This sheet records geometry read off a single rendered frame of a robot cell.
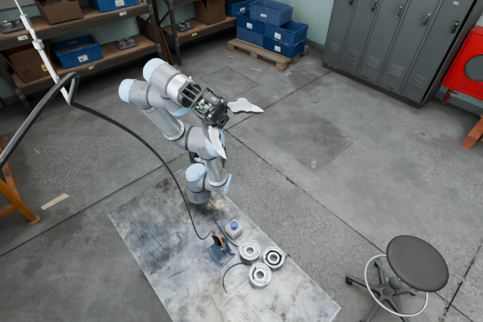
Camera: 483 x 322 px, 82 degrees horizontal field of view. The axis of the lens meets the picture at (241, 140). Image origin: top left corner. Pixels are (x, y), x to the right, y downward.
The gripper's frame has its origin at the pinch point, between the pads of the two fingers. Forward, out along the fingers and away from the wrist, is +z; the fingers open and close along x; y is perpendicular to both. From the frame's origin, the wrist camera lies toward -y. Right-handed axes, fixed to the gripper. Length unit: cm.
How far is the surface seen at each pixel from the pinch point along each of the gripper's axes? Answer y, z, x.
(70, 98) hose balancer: 43.4, -1.4, -14.4
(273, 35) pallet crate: -303, -185, 206
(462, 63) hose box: -268, 56, 264
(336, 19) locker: -276, -108, 256
